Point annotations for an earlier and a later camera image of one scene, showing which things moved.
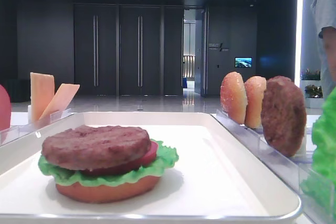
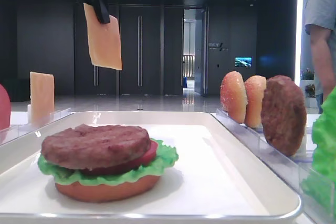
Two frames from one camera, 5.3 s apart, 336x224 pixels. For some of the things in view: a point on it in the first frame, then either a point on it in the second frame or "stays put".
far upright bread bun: x=234 y=97 stays put
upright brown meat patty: x=283 y=114 stays put
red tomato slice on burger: x=146 y=158 stays put
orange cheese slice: x=60 y=102 -> x=104 y=39
